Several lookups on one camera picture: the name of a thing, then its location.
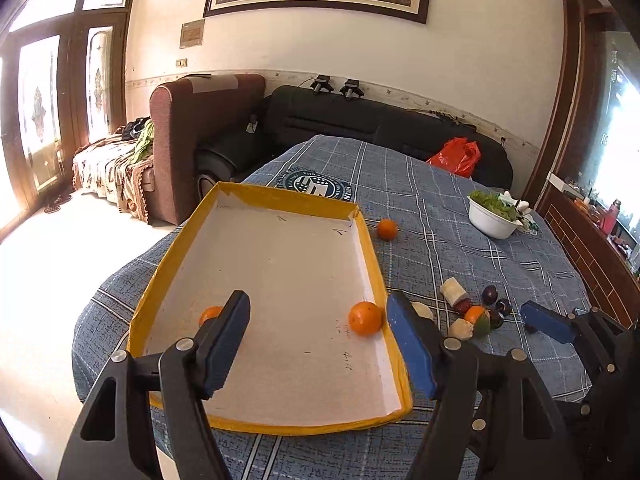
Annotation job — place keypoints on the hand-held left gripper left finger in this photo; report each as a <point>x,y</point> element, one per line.
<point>225,345</point>

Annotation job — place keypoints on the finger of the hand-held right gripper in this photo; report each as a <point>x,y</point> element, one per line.
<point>547,322</point>

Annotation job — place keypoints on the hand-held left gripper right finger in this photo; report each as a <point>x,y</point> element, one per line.
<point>410,340</point>

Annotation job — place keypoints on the white peeled fruit piece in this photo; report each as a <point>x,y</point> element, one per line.
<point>460,329</point>
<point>424,310</point>
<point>454,290</point>

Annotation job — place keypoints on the orange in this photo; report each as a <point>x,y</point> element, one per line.
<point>365,318</point>
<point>386,229</point>
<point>209,314</point>

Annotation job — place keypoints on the small red fruit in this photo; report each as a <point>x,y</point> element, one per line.
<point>463,306</point>

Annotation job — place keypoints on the orange and green mango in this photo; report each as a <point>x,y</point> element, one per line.
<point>476,319</point>

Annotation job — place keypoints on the yellow-edged cardboard tray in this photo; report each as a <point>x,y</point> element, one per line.
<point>280,285</point>

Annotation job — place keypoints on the wooden cabinet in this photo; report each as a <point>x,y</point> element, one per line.
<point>575,240</point>

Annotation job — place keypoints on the blue plaid blanket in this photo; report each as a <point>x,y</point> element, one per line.
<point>450,260</point>

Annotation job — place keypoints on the white bowl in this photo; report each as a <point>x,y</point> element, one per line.
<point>492,225</point>

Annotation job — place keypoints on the white glove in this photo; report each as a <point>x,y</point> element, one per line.
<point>520,210</point>

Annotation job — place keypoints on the pink bottle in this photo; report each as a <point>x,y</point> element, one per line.
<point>611,216</point>

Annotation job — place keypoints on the green lettuce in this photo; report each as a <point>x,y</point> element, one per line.
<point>490,202</point>

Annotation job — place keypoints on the red plastic bag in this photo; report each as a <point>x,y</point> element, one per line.
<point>455,157</point>

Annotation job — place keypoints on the brown armchair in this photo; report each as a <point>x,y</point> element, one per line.
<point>180,150</point>

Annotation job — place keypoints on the bright window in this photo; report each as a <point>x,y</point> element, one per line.
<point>620,125</point>

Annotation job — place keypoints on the patterned couch cover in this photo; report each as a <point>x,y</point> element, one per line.
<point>105,170</point>

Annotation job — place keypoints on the green cloth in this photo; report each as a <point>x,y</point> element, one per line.
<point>143,142</point>

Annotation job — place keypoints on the pair of slippers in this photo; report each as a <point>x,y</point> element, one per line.
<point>57,203</point>

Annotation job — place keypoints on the black sofa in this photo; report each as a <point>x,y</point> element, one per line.
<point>350,115</point>

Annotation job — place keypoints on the dark clothes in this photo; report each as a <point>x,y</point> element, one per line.
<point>131,129</point>

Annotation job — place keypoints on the black device on sofa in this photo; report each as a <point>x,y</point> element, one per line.
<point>351,88</point>
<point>321,84</point>

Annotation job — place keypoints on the wooden glass door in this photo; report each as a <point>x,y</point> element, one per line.
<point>70,85</point>

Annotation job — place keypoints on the wall plaque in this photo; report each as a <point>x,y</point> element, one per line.
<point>192,34</point>

